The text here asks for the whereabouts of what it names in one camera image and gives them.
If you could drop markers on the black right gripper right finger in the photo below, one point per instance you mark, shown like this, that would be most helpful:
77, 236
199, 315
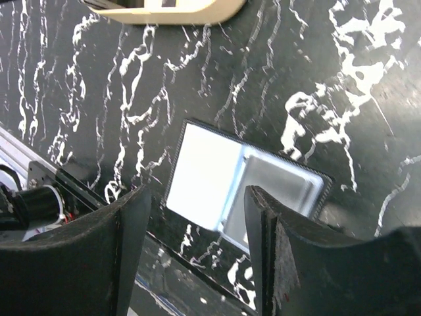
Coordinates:
301, 267

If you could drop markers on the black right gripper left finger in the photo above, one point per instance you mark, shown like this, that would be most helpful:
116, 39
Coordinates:
86, 267

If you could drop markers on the black blue card holder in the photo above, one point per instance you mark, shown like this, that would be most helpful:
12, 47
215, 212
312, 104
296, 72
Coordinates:
212, 170

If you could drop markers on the beige oval plastic tray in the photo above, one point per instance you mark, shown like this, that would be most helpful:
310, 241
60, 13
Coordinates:
166, 12

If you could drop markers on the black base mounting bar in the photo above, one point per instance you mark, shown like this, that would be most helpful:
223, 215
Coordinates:
36, 197

